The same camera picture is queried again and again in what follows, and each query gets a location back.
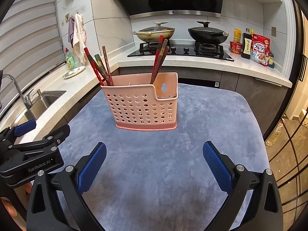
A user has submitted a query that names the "maroon chopstick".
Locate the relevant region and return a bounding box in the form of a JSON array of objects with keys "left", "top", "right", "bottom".
[{"left": 87, "top": 55, "right": 111, "bottom": 86}]

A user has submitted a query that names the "dark red chopstick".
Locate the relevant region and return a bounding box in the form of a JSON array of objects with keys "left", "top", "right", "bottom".
[{"left": 84, "top": 48, "right": 105, "bottom": 86}]

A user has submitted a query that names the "green gold-banded chopstick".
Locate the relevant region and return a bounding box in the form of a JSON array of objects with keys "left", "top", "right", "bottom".
[{"left": 95, "top": 54, "right": 111, "bottom": 85}]

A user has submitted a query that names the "red twisted chopstick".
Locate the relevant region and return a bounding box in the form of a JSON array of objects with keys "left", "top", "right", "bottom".
[{"left": 151, "top": 35, "right": 164, "bottom": 76}]

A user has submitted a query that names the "brown chopstick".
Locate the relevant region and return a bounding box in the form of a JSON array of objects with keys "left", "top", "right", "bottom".
[{"left": 102, "top": 45, "right": 114, "bottom": 85}]

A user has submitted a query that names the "bright red chopstick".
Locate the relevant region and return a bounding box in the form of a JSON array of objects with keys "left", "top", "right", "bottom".
[{"left": 155, "top": 46, "right": 170, "bottom": 79}]

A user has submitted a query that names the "person's left hand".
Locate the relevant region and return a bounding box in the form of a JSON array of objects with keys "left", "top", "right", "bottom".
[{"left": 1, "top": 182, "right": 32, "bottom": 218}]

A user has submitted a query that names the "steel sink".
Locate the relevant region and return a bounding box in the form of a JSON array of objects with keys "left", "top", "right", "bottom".
[{"left": 11, "top": 90, "right": 66, "bottom": 126}]

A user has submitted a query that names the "chrome faucet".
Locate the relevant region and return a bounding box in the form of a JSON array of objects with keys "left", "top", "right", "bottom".
[{"left": 1, "top": 74, "right": 43, "bottom": 110}]

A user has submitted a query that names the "blue fleece table mat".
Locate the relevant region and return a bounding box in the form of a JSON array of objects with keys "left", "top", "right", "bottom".
[{"left": 59, "top": 84, "right": 269, "bottom": 230}]

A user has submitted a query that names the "small white plate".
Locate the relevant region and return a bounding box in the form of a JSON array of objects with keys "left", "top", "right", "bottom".
[{"left": 62, "top": 66, "right": 86, "bottom": 79}]

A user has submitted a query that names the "green dish soap bottle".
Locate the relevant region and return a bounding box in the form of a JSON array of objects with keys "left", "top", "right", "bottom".
[{"left": 65, "top": 48, "right": 76, "bottom": 70}]

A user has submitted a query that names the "pink perforated utensil holder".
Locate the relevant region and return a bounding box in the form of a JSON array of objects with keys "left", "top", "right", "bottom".
[{"left": 101, "top": 73, "right": 178, "bottom": 131}]

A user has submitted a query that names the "white hanging towel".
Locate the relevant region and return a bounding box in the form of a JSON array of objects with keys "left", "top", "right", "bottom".
[{"left": 73, "top": 14, "right": 87, "bottom": 65}]

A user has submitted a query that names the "small blue yellow container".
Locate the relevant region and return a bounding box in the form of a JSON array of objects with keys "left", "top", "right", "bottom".
[{"left": 268, "top": 51, "right": 275, "bottom": 68}]

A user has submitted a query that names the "purple hanging cloth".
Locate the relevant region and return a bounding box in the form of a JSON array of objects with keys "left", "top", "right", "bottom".
[{"left": 68, "top": 17, "right": 75, "bottom": 48}]

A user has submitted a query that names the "black gas hob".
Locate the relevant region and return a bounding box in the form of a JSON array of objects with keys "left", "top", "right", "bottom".
[{"left": 128, "top": 42, "right": 234, "bottom": 62}]

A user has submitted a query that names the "red instant noodle cup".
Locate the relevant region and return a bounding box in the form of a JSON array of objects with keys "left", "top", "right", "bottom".
[{"left": 230, "top": 41, "right": 242, "bottom": 54}]

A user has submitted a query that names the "dark soy sauce bottle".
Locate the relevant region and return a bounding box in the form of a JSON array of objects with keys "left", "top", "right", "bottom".
[{"left": 240, "top": 28, "right": 252, "bottom": 59}]

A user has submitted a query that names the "red cereal bag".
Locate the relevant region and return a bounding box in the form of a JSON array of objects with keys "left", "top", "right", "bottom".
[{"left": 251, "top": 33, "right": 270, "bottom": 66}]

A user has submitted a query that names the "black wok with lid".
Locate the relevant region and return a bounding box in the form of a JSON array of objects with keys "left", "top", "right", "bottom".
[{"left": 188, "top": 21, "right": 229, "bottom": 45}]

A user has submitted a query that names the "beige pan with lid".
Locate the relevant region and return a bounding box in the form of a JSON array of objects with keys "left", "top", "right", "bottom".
[{"left": 133, "top": 21, "right": 175, "bottom": 43}]

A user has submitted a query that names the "yellow snack packet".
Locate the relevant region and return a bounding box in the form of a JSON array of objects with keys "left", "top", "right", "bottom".
[{"left": 233, "top": 28, "right": 242, "bottom": 43}]

